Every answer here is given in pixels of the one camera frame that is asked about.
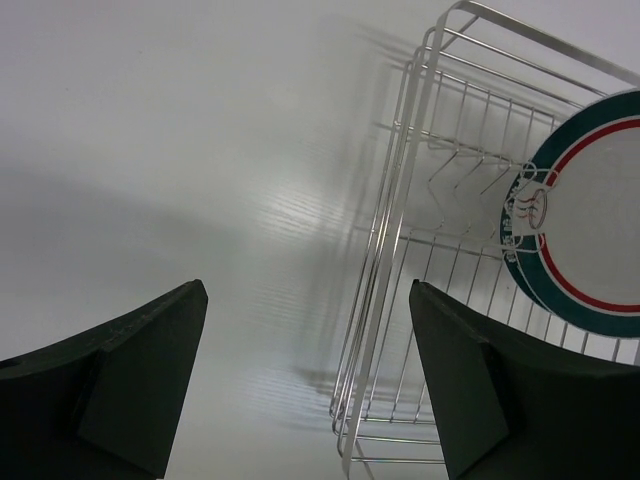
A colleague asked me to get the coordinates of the green red rimmed plate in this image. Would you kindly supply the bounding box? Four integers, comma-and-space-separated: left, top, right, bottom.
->
512, 90, 639, 338
499, 161, 551, 313

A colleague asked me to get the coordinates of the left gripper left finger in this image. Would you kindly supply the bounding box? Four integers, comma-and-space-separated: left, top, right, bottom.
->
1, 279, 208, 479

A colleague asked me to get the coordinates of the metal wire dish rack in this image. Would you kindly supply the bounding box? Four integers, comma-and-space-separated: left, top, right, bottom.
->
329, 1, 639, 479

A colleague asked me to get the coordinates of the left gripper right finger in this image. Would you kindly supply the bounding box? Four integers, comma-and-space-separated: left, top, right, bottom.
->
409, 281, 639, 479

